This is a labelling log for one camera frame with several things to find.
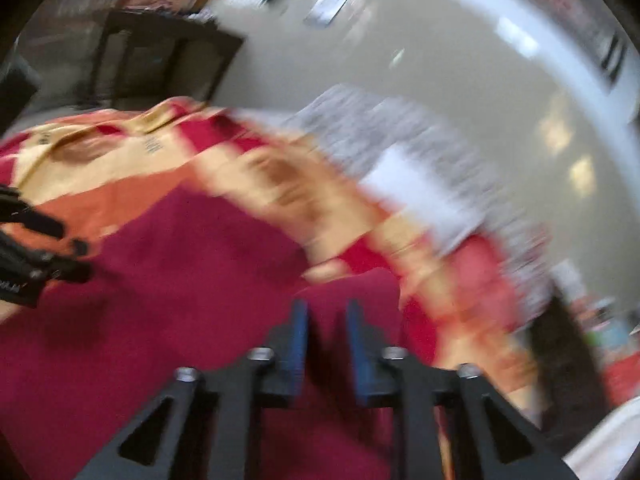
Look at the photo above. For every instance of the maroon fleece garment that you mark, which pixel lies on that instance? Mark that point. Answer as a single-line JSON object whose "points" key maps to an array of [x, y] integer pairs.
{"points": [[197, 282]]}

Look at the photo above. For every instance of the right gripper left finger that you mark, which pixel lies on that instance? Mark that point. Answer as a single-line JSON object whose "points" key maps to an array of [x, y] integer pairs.
{"points": [[206, 425]]}

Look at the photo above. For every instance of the white upholstered floral chair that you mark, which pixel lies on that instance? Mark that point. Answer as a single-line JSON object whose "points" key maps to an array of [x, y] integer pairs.
{"points": [[608, 448]]}

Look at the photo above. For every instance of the floral quilt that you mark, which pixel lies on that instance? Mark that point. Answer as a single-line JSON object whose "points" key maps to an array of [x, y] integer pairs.
{"points": [[354, 127]]}

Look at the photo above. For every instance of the dark carved wooden headboard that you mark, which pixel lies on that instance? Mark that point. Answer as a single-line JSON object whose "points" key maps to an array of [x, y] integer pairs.
{"points": [[574, 400]]}

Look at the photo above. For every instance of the orange red patterned blanket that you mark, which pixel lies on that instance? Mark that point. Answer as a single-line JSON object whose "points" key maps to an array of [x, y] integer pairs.
{"points": [[97, 172]]}

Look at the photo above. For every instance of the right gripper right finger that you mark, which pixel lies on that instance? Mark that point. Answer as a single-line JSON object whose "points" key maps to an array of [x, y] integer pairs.
{"points": [[447, 423]]}

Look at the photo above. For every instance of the red heart cushion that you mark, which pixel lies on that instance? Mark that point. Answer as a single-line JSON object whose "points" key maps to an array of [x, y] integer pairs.
{"points": [[482, 285]]}

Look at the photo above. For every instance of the white pillow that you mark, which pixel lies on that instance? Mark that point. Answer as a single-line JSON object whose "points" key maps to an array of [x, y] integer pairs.
{"points": [[401, 180]]}

